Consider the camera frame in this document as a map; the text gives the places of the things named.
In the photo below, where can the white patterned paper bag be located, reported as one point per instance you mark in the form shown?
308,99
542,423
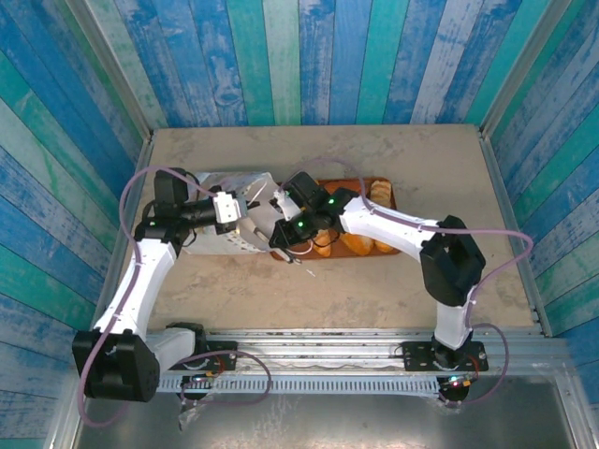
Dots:
210,245

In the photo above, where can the orange oval fake bun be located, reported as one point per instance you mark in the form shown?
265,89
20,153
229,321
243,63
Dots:
323,244

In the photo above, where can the large oval fake loaf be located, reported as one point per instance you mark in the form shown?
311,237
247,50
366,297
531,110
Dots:
358,244

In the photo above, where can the pale ridged pull-apart bread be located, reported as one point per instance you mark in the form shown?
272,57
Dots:
381,192

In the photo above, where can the small striped fake roll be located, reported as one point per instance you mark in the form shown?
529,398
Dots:
386,246

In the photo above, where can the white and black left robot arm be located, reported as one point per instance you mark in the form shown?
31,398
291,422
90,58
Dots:
140,280

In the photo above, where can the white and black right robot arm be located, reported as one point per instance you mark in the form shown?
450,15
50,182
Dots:
388,224

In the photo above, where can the brown rectangular tray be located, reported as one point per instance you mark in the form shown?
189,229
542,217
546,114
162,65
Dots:
394,196

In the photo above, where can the small circuit board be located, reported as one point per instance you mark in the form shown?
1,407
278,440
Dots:
461,382
201,378

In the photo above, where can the grey metal shelf panel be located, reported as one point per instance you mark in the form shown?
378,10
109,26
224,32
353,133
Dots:
327,421

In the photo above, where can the clear plastic wrap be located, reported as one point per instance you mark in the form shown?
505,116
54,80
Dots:
187,416

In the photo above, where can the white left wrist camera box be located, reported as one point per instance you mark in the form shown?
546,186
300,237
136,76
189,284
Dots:
227,208

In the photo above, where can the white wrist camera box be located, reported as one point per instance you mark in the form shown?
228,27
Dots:
227,208
286,206

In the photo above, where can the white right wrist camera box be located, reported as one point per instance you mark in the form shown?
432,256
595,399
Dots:
286,206

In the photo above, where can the aluminium table side rail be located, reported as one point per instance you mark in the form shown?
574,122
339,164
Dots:
492,163
114,262

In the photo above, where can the aluminium mounting rail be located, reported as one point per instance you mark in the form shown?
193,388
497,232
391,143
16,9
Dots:
327,348

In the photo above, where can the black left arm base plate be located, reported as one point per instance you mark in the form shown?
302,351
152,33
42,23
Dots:
229,360

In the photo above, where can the grey metal corner post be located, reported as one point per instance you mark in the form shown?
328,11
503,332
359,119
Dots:
519,70
117,70

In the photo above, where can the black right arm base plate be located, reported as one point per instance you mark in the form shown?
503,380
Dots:
414,357

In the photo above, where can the black round mount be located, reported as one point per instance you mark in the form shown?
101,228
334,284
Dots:
454,396

